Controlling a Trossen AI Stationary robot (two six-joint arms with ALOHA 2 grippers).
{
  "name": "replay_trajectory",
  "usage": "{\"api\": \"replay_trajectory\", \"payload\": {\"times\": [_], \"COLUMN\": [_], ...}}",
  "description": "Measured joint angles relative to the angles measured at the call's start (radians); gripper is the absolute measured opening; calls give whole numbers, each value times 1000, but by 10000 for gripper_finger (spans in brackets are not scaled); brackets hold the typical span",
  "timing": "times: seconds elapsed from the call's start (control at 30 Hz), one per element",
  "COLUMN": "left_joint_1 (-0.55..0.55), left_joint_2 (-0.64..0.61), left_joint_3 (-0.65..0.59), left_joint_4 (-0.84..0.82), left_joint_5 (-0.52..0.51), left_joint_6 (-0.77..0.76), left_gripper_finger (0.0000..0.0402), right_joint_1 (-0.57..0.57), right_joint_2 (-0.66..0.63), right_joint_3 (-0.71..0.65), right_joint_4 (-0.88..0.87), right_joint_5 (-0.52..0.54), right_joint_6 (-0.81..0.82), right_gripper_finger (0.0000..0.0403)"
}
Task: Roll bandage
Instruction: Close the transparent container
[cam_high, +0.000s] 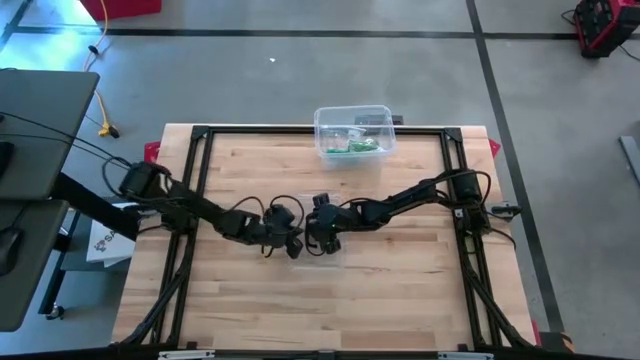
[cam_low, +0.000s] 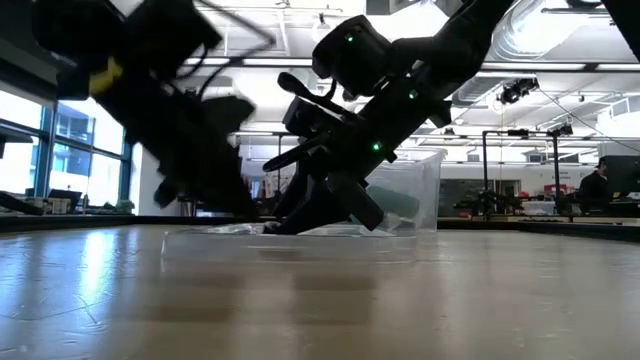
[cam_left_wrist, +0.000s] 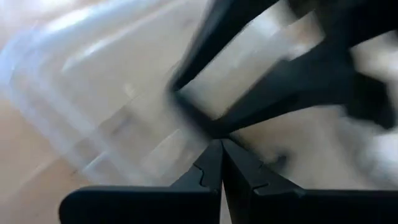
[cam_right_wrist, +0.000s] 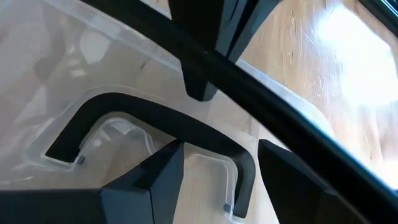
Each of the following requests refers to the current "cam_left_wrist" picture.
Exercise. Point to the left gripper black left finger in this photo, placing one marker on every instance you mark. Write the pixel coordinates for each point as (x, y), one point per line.
(149, 207)

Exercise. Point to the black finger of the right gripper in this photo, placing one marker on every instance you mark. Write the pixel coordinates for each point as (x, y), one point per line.
(311, 81)
(224, 31)

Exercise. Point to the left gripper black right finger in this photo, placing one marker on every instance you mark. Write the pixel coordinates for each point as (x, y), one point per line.
(295, 207)

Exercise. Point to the clear plastic bag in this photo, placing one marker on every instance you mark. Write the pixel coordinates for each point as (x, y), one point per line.
(93, 93)

